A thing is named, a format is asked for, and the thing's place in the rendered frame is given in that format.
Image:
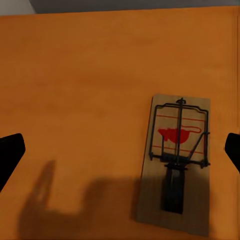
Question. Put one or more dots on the mousetrap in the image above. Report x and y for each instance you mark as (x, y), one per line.
(175, 184)

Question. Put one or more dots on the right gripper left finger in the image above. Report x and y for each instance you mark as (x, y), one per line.
(12, 149)

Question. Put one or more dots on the cabinet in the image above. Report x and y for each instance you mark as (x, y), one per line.
(79, 87)

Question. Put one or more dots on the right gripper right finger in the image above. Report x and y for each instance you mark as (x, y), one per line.
(232, 148)

